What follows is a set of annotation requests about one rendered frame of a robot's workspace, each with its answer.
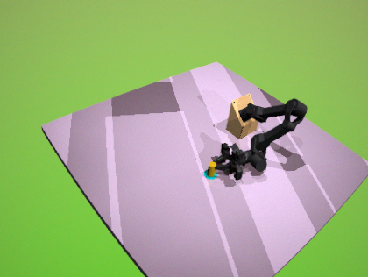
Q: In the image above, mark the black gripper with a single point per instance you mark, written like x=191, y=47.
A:
x=232, y=165

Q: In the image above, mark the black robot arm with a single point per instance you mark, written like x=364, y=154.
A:
x=261, y=141

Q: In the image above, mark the yellow cylinder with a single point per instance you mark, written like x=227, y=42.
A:
x=211, y=170

